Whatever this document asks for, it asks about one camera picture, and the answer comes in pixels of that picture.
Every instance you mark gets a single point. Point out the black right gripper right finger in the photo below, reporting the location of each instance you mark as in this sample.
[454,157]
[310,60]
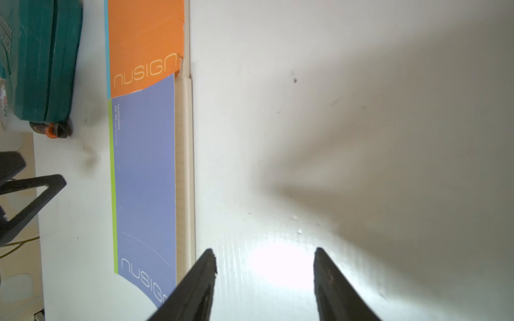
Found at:
[336,298]

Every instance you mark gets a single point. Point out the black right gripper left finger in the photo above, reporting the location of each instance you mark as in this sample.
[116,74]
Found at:
[193,298]

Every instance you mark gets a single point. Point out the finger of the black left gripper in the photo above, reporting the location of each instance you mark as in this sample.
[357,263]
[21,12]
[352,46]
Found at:
[12,163]
[10,228]

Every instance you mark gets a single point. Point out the purple cover notebook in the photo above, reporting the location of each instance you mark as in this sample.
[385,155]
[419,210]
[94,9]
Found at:
[143,189]

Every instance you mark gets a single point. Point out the orange cover notebook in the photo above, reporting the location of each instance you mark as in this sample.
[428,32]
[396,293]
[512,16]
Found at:
[145,43]

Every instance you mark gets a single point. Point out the orange black pliers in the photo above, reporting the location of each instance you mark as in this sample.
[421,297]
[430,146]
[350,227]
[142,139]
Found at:
[61,130]

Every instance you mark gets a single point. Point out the clear tape roll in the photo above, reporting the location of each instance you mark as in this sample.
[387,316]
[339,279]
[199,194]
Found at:
[6,113]

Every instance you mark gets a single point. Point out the green plastic tool case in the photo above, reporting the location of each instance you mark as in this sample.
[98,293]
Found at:
[39,47]

